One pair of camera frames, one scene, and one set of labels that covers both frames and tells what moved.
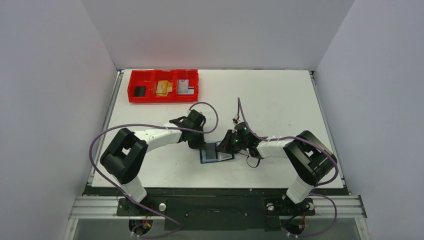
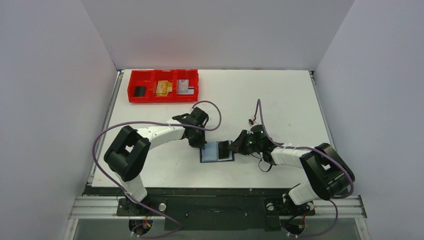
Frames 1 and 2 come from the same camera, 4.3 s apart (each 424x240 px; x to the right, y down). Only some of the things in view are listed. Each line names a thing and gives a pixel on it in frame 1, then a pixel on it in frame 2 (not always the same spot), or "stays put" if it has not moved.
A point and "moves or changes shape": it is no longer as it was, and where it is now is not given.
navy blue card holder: x=220 y=156 stays put
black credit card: x=210 y=151 moves or changes shape
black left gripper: x=198 y=145 stays put
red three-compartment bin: x=165 y=85 stays put
